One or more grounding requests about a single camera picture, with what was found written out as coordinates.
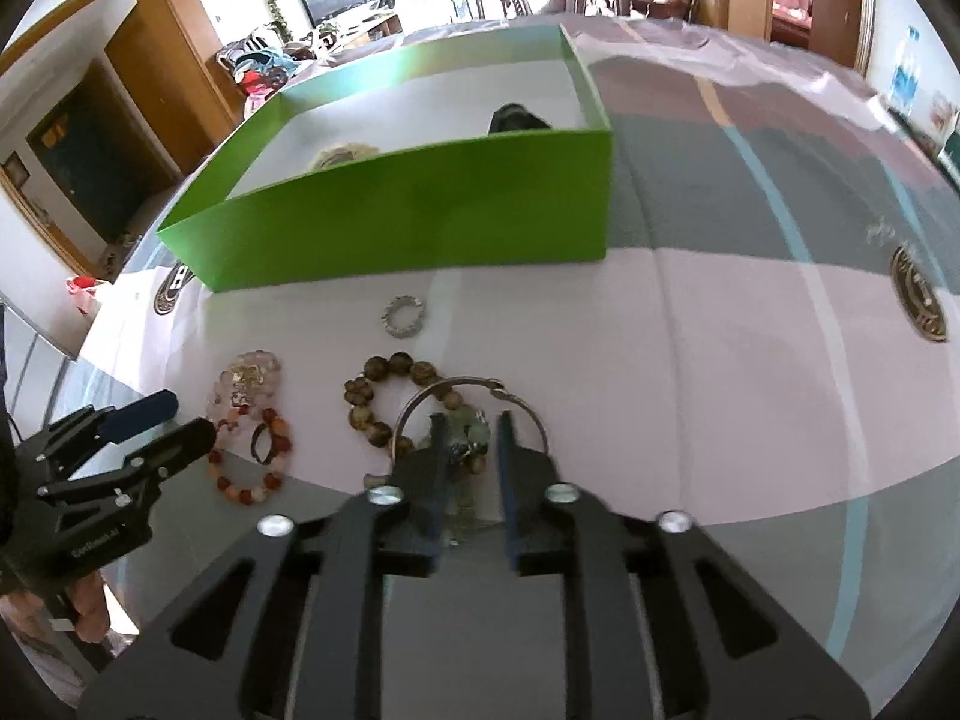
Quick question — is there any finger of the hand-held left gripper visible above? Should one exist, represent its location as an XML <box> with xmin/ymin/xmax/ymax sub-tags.
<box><xmin>36</xmin><ymin>418</ymin><xmax>218</xmax><ymax>533</ymax></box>
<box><xmin>13</xmin><ymin>388</ymin><xmax>179</xmax><ymax>485</ymax></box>

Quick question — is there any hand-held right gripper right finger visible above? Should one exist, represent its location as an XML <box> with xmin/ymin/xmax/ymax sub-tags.
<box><xmin>495</xmin><ymin>411</ymin><xmax>875</xmax><ymax>720</ymax></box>

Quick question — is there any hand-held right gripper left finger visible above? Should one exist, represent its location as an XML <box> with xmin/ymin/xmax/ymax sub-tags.
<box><xmin>75</xmin><ymin>412</ymin><xmax>452</xmax><ymax>720</ymax></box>

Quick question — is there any silver hoop bangle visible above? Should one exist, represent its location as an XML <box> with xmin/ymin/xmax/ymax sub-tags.
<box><xmin>390</xmin><ymin>377</ymin><xmax>550</xmax><ymax>466</ymax></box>

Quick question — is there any small silver chain ring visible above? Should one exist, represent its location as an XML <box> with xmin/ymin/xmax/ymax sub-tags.
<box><xmin>381</xmin><ymin>295</ymin><xmax>427</xmax><ymax>338</ymax></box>

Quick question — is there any green cardboard box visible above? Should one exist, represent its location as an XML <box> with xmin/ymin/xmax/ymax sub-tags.
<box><xmin>155</xmin><ymin>22</ymin><xmax>614</xmax><ymax>292</ymax></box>

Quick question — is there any person's left hand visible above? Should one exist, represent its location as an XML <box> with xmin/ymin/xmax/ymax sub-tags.
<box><xmin>0</xmin><ymin>571</ymin><xmax>113</xmax><ymax>646</ymax></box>

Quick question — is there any red plastic bag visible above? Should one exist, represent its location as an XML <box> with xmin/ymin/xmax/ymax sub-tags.
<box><xmin>66</xmin><ymin>276</ymin><xmax>110</xmax><ymax>313</ymax></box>

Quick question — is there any plaid printed tablecloth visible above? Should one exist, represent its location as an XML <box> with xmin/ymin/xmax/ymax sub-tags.
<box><xmin>75</xmin><ymin>15</ymin><xmax>960</xmax><ymax>720</ymax></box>

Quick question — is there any wooden cabinet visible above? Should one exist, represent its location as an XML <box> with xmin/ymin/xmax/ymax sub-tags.
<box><xmin>0</xmin><ymin>0</ymin><xmax>250</xmax><ymax>278</ymax></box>

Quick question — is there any black hair accessory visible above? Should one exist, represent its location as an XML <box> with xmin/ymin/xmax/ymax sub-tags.
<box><xmin>489</xmin><ymin>103</ymin><xmax>552</xmax><ymax>134</ymax></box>

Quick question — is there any pile of clothes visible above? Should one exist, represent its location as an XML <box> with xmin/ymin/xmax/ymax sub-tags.
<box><xmin>217</xmin><ymin>41</ymin><xmax>312</xmax><ymax>100</ymax></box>

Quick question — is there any plastic water bottle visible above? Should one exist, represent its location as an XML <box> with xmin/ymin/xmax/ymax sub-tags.
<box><xmin>892</xmin><ymin>26</ymin><xmax>925</xmax><ymax>118</ymax></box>

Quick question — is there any pink crystal bead bracelet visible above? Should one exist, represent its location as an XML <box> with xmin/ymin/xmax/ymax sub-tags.
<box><xmin>206</xmin><ymin>349</ymin><xmax>284</xmax><ymax>428</ymax></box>

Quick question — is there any red agate bead bracelet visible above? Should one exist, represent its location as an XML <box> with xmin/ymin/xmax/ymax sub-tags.
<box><xmin>206</xmin><ymin>409</ymin><xmax>293</xmax><ymax>507</ymax></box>

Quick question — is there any brown wooden bead bracelet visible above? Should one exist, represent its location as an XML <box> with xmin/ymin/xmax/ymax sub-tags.
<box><xmin>343</xmin><ymin>352</ymin><xmax>462</xmax><ymax>460</ymax></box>

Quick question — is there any pale beaded bracelet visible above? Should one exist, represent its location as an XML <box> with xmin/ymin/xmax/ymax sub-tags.
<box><xmin>311</xmin><ymin>142</ymin><xmax>380</xmax><ymax>170</ymax></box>

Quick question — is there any wooden door frame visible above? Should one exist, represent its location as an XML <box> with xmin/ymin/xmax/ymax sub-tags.
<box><xmin>712</xmin><ymin>0</ymin><xmax>875</xmax><ymax>68</ymax></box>

